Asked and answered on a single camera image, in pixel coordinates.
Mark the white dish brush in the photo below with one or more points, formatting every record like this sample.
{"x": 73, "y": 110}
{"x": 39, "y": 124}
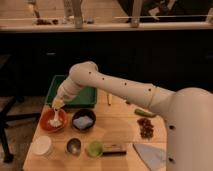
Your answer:
{"x": 55, "y": 121}

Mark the green tray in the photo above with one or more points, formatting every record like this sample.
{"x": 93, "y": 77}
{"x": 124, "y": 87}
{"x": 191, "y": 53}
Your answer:
{"x": 87, "y": 97}

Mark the small metal cup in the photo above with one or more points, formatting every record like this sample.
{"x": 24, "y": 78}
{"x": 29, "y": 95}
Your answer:
{"x": 74, "y": 146}

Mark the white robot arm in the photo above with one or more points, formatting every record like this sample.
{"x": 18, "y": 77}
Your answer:
{"x": 188, "y": 113}

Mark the green cucumber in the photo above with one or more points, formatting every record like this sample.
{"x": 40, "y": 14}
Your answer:
{"x": 144, "y": 114}

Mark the black office chair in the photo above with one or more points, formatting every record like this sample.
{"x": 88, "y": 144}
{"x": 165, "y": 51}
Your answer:
{"x": 4, "y": 116}

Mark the green cup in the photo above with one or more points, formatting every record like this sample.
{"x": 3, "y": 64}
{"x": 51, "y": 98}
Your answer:
{"x": 95, "y": 149}

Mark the grey cloth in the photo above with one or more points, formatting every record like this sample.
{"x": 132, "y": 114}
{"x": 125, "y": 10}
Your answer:
{"x": 153, "y": 157}

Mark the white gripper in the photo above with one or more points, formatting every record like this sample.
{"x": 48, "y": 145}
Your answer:
{"x": 66, "y": 92}

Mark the red bowl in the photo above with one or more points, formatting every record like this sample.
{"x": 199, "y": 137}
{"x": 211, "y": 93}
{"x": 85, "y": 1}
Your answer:
{"x": 47, "y": 116}

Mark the dark bowl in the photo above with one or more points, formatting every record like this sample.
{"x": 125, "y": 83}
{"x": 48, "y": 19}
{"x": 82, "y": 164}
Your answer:
{"x": 81, "y": 113}

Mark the white cylindrical container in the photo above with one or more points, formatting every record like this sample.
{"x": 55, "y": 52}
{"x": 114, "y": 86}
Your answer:
{"x": 42, "y": 146}

